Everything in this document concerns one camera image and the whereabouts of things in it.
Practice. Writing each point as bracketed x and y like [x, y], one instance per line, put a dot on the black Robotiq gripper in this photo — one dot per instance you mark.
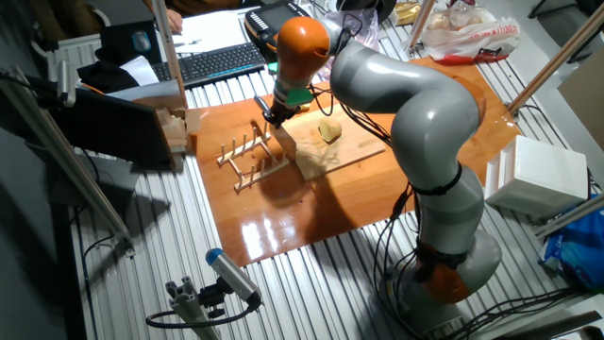
[285, 112]

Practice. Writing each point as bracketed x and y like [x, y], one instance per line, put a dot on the steel cleaver knife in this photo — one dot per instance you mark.
[285, 141]

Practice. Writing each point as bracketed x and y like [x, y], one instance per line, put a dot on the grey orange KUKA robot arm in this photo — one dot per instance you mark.
[424, 118]

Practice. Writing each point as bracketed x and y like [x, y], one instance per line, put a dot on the person's bare hand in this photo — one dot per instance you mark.
[175, 22]

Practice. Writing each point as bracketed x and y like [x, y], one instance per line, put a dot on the half potato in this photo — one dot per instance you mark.
[329, 130]

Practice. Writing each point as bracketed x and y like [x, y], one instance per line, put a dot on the wooden peg dish rack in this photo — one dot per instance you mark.
[255, 175]

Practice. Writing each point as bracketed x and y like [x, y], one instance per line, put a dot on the wooden cutting board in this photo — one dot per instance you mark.
[340, 151]

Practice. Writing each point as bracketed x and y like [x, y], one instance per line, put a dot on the black computer keyboard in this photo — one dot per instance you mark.
[212, 63]

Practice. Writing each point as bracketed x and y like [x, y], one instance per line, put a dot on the large glossy brown wooden board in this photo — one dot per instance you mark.
[292, 217]

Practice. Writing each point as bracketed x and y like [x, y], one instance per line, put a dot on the brown cardboard box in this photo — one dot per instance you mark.
[177, 125]

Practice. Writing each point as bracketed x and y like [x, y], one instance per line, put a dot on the orange black teach pendant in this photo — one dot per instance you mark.
[264, 19]

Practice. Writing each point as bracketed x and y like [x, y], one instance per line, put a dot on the white paper sheet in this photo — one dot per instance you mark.
[212, 30]

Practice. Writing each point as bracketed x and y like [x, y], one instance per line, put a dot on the folded white paper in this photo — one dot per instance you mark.
[141, 71]

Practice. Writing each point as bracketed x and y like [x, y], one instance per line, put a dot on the black round object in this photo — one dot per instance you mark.
[368, 7]

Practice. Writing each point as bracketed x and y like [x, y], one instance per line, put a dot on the grey computer mouse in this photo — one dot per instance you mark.
[141, 41]

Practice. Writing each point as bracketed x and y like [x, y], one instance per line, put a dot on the black flat monitor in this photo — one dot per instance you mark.
[118, 127]

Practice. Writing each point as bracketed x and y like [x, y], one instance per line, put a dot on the yellow foil packet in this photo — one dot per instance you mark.
[406, 11]

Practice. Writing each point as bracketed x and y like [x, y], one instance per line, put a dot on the black mouse pad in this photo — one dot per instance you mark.
[118, 42]

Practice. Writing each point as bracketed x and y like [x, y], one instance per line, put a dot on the black cloth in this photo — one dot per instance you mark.
[104, 75]

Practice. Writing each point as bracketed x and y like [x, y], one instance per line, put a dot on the white red plastic bag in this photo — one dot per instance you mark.
[472, 38]

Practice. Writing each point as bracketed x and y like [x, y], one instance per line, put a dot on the white ribbed panel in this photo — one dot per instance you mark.
[71, 52]

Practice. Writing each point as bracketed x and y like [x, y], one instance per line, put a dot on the white plastic drawer box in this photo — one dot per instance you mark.
[542, 175]

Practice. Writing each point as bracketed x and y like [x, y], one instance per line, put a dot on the blue plastic bag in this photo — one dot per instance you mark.
[575, 250]

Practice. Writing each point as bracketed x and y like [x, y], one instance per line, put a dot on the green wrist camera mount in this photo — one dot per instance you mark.
[299, 96]

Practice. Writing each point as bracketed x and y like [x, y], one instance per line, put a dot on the light wooden post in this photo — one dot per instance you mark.
[165, 47]

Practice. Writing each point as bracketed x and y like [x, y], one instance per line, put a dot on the silver camera with blue cap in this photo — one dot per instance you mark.
[233, 276]

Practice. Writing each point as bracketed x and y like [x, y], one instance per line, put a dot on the thin metal post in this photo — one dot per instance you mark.
[420, 23]

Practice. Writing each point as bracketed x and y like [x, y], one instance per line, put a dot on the black camera clamp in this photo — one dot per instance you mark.
[212, 297]

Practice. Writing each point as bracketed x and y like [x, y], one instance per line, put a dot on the aluminium profile camera stand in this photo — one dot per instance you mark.
[189, 307]

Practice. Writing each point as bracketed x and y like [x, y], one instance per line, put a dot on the grey metal frame beam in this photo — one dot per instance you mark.
[71, 160]

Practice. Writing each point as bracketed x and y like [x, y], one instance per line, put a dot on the silver cylindrical camera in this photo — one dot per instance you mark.
[66, 82]

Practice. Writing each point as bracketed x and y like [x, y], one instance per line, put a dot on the tan diagonal frame beam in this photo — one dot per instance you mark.
[561, 52]

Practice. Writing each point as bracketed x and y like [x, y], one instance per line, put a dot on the aluminium frame beam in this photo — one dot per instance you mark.
[571, 217]

